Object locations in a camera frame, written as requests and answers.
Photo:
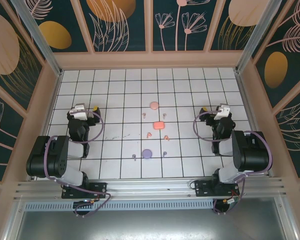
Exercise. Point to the coral earbud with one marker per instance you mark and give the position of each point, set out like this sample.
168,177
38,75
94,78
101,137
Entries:
149,135
166,137

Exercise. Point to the coral square earbud case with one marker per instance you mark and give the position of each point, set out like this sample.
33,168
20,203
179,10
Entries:
158,125

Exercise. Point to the light pink round earbud case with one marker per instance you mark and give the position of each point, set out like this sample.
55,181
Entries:
154,105

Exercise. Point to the purple earbud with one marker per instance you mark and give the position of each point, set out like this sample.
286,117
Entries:
134,156
164,153

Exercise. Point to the purple round earbud case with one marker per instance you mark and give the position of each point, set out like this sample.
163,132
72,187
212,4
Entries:
147,153

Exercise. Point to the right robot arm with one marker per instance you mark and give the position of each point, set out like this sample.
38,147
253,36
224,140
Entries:
252,155

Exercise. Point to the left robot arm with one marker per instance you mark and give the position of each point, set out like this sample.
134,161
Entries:
45,157

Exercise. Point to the grey metal panel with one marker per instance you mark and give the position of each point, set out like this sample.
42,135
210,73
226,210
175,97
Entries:
150,225

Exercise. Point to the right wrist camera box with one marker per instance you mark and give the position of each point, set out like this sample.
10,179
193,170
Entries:
221,113

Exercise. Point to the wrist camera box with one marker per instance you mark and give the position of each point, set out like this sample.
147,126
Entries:
78,111
221,113

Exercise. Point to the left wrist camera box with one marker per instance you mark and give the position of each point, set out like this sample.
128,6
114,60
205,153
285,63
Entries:
78,111

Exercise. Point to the aluminium side rail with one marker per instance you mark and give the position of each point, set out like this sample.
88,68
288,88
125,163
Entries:
246,100

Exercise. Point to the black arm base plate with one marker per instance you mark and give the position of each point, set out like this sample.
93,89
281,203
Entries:
100,190
202,190

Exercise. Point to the aluminium frame post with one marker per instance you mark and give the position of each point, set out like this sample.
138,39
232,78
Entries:
256,37
41,42

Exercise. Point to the aluminium mounting rail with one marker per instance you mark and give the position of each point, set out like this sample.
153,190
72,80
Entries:
150,187

